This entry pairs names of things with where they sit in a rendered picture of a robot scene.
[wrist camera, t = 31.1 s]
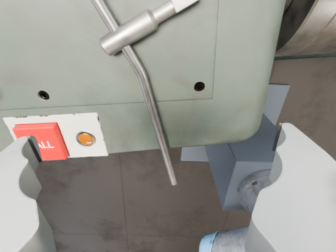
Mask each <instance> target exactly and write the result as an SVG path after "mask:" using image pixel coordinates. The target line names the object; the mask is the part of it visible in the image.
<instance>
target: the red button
mask: <svg viewBox="0 0 336 252"><path fill-rule="evenodd" d="M12 130H13V132H14V134H15V136H16V138H17V139H18V138H20V137H24V136H25V137H28V136H34V137H35V138H36V140H37V142H38V145H39V149H40V154H41V159H42V161H50V160H66V159H67V158H68V156H69V151H68V149H67V146H66V143H65V141H64V138H63V135H62V133H61V130H60V128H59V125H58V122H46V123H27V124H17V125H16V126H15V127H13V128H12Z"/></svg>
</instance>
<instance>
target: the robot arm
mask: <svg viewBox="0 0 336 252"><path fill-rule="evenodd" d="M272 151H275V156H274V160H273V164H272V167H271V169H266V170H260V171H257V172H254V173H252V174H250V175H248V176H247V177H245V178H244V179H243V180H242V181H241V182H240V184H239V185H238V187H237V190H236V195H237V198H238V200H239V203H240V204H241V206H242V207H243V208H244V209H245V210H246V212H247V213H248V214H249V215H250V216H251V219H250V223H249V225H247V226H243V227H238V228H234V229H229V230H225V231H216V232H215V233H212V234H209V235H206V236H204V237H203V238H202V239H201V242H200V245H199V252H336V161H335V160H334V159H333V158H332V157H331V156H330V155H329V154H328V153H327V152H325V151H324V150H323V149H322V148H321V147H319V146H318V145H317V144H316V143H315V142H313V141H312V140H311V139H310V138H308V137H307V136H306V135H305V134H304V133H302V132H301V131H300V130H299V129H297V128H296V127H295V126H294V125H292V124H291V123H279V125H278V128H277V132H276V136H275V140H274V144H273V148H272ZM40 162H42V157H41V152H40V148H39V143H38V141H37V139H36V137H35V136H32V135H30V136H22V137H19V138H18V139H16V140H15V141H14V142H13V143H11V144H10V145H9V146H8V147H7V148H5V149H4V150H3V151H2V152H0V252H57V250H56V245H55V239H54V234H53V230H52V228H51V227H50V225H49V223H48V221H47V220H46V218H45V216H44V214H43V213H42V211H41V209H40V207H39V206H38V204H37V202H36V199H37V197H38V194H39V193H40V191H41V189H42V186H41V184H40V182H39V180H38V178H37V176H36V174H35V172H36V169H37V167H38V166H39V163H40Z"/></svg>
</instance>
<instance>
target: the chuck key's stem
mask: <svg viewBox="0 0 336 252"><path fill-rule="evenodd" d="M197 1H199V0H168V1H166V2H165V3H163V4H162V5H160V6H158V7H157V8H155V9H154V10H149V9H145V10H144V11H142V12H140V13H139V14H137V15H136V16H134V17H132V18H131V19H129V20H128V21H126V22H124V23H123V24H121V25H120V26H119V27H118V28H117V29H116V30H115V31H114V32H108V33H107V34H105V35H104V36H102V37H100V39H99V43H100V45H101V47H102V49H103V50H104V52H105V53H106V54H107V55H109V56H113V55H115V54H116V53H118V52H120V51H121V50H122V49H123V48H124V47H126V46H130V45H132V44H133V43H135V42H137V41H138V40H140V39H142V38H144V37H145V36H147V35H149V34H150V33H152V32H154V31H155V30H157V28H158V24H159V23H161V22H163V21H164V20H166V19H168V18H169V17H171V16H173V15H174V14H176V13H179V12H180V11H182V10H184V9H185V8H187V7H189V6H190V5H192V4H194V3H195V2H197Z"/></svg>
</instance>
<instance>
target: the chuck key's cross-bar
mask: <svg viewBox="0 0 336 252"><path fill-rule="evenodd" d="M90 1H91V2H92V4H93V5H94V7H95V9H96V10H97V12H98V13H99V15H100V17H101V18H102V20H103V21H104V23H105V25H106V26H107V28H108V30H109V31H110V32H114V31H115V30H116V29H117V28H118V27H119V24H118V22H117V21H116V19H115V17H114V16H113V14H112V12H111V11H110V9H109V7H108V5H107V4H106V2H105V0H90ZM122 52H123V54H124V55H125V57H126V59H127V60H128V62H129V63H130V65H131V67H132V68H133V70H134V71H135V73H136V75H137V77H138V80H139V83H140V86H141V90H142V93H143V96H144V99H145V102H146V106H147V109H148V112H149V115H150V119H151V122H152V125H153V128H154V131H155V135H156V138H157V141H158V144H159V147H160V151H161V154H162V157H163V160H164V163H165V167H166V170H167V173H168V176H169V179H170V183H171V184H172V185H173V186H174V185H176V184H177V183H178V180H177V177H176V173H175V170H174V166H173V163H172V159H171V156H170V152H169V149H168V145H167V142H166V138H165V135H164V131H163V128H162V124H161V121H160V117H159V113H158V110H157V106H156V103H155V99H154V96H153V92H152V89H151V85H150V82H149V78H148V75H147V73H146V70H145V68H144V67H143V65H142V63H141V61H140V60H139V58H138V56H137V55H136V53H135V51H134V50H133V48H132V46H131V45H128V46H125V47H124V48H123V49H122Z"/></svg>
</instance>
